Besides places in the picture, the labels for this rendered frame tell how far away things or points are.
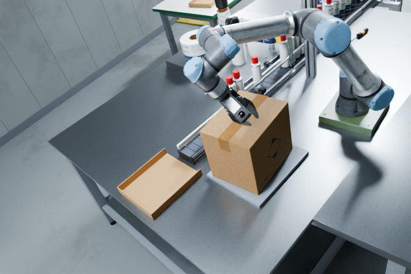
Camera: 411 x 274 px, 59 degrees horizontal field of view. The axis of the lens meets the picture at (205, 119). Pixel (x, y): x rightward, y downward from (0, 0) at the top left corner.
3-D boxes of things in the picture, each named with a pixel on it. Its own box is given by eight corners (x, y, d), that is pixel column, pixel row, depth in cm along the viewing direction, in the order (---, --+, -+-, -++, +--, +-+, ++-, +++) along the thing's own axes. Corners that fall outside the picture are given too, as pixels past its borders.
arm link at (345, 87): (355, 80, 175) (356, 55, 167) (374, 93, 164) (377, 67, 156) (333, 88, 173) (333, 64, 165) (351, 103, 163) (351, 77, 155)
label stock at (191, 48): (209, 45, 252) (205, 25, 243) (218, 57, 237) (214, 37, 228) (182, 54, 250) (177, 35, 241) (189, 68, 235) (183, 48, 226)
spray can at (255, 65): (258, 84, 204) (253, 52, 192) (265, 87, 201) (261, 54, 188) (252, 90, 202) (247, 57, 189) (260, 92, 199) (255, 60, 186)
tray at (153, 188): (166, 153, 185) (164, 147, 182) (202, 174, 168) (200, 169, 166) (119, 192, 171) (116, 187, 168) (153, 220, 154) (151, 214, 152)
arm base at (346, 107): (344, 95, 184) (344, 78, 178) (374, 103, 174) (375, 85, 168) (329, 112, 176) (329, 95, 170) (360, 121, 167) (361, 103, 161)
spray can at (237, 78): (241, 99, 197) (235, 67, 185) (249, 102, 194) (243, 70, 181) (235, 104, 195) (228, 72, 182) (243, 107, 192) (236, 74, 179)
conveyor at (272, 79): (348, 10, 256) (348, 5, 253) (360, 12, 251) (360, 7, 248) (180, 156, 180) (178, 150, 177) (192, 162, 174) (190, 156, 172)
